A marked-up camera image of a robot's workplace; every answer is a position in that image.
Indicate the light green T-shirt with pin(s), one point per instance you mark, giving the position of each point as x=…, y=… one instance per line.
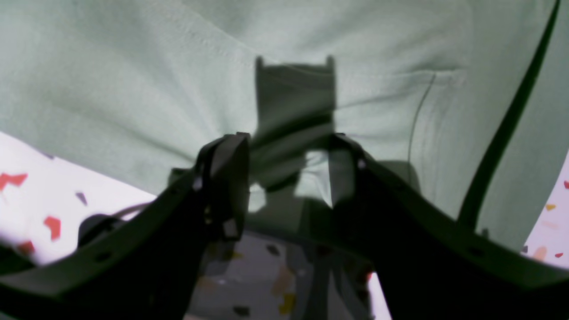
x=134, y=88

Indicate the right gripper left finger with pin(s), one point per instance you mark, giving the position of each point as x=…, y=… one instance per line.
x=147, y=268

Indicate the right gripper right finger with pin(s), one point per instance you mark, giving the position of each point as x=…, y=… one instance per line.
x=429, y=266

